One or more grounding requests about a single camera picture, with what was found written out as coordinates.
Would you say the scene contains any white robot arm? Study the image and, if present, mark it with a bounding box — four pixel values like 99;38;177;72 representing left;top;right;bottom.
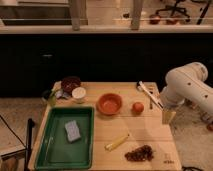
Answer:
160;62;213;121

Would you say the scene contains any small crumpled foil item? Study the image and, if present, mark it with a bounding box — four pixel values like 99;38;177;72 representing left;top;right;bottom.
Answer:
55;89;70;99

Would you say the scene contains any orange fruit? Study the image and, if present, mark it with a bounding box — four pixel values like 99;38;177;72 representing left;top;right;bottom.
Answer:
132;102;144;114

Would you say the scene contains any black and white tool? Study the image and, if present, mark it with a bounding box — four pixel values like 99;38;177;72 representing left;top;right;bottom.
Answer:
137;81;163;110

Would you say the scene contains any yellow banana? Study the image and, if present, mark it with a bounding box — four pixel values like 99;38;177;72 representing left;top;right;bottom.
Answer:
105;135;129;151

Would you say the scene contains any grey blue sponge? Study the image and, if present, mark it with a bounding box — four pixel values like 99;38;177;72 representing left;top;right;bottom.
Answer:
65;120;81;142

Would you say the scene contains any dark green cup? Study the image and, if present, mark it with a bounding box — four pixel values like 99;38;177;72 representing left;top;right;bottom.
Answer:
42;90;56;107

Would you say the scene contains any white cup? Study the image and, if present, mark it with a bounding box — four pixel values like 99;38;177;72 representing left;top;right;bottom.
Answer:
72;87;86;103

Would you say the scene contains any black office chair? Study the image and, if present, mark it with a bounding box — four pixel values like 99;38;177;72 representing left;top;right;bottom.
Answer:
155;0;190;22

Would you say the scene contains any red bowl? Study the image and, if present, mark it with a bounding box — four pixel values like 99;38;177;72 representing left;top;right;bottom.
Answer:
96;93;122;115

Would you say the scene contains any dark brown bowl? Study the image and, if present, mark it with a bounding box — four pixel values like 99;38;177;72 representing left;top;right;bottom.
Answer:
61;76;81;94

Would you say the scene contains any bunch of dark grapes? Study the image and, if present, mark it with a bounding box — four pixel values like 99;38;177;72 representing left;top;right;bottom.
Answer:
125;145;154;162

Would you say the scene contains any green plastic tray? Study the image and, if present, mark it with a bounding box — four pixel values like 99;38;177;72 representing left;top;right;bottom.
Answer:
35;107;94;171

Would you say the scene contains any black chair frame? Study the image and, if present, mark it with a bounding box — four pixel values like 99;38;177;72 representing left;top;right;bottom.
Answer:
0;115;35;171

